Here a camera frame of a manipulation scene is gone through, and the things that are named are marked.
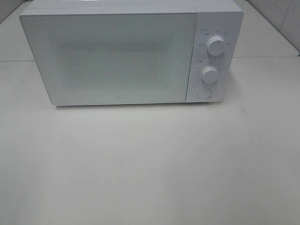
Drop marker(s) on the round white door button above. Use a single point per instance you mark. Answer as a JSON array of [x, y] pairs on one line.
[[204, 93]]

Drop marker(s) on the white microwave knob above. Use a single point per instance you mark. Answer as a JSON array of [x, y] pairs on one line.
[[209, 74], [215, 44]]

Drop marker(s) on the white microwave oven body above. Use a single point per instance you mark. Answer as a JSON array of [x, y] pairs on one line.
[[222, 17]]

